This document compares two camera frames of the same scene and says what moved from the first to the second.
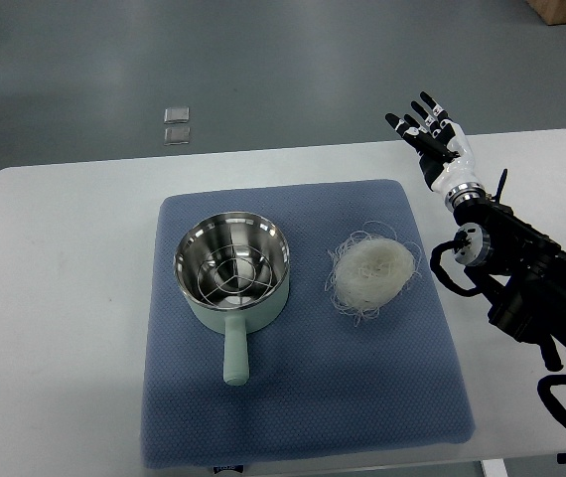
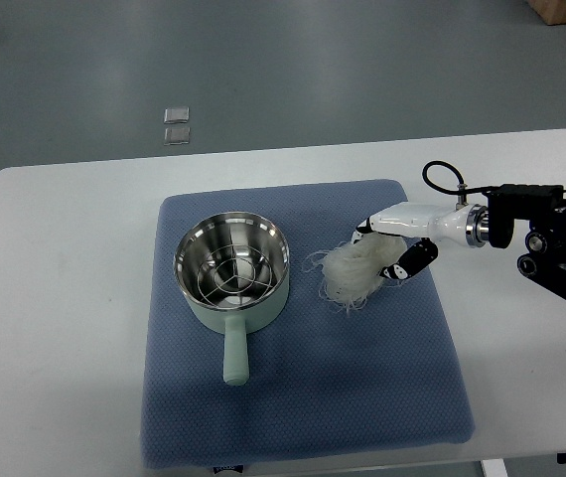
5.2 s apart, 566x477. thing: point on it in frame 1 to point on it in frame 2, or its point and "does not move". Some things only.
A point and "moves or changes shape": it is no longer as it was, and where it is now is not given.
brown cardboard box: [556, 12] does not move
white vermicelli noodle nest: [369, 269] moves or changes shape
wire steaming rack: [234, 274] does not move
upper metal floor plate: [178, 114] does not move
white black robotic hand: [444, 150] to [428, 224]
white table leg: [495, 468] does not move
